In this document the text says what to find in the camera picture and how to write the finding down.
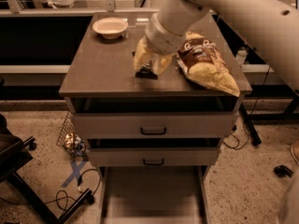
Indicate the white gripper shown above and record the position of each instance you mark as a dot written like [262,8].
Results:
[163,38]

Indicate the dark rxbar chocolate bar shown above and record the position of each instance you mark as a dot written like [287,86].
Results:
[146,71]

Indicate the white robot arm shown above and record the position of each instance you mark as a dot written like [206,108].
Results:
[269,26]

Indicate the grey drawer cabinet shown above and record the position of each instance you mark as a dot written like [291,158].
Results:
[151,139]

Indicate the open bottom drawer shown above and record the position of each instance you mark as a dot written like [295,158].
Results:
[154,195]

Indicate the brown yellow chip bag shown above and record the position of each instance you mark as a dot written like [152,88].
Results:
[201,63]

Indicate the white paper bowl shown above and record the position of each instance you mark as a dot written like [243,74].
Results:
[110,28]

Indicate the small bottle behind cabinet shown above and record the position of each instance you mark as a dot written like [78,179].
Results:
[242,54]

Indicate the black table leg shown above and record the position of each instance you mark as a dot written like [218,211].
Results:
[253,133]

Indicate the black office chair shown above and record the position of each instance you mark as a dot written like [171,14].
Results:
[13,156]

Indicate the tan sneaker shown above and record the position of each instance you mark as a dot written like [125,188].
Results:
[295,151]

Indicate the top drawer with handle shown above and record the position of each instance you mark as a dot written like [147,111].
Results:
[131,126]

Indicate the drawer with handle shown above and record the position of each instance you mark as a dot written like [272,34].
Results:
[131,126]
[153,156]

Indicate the middle drawer with handle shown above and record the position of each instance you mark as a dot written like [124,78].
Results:
[153,156]

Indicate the wire waste basket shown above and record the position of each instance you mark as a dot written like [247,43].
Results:
[69,140]

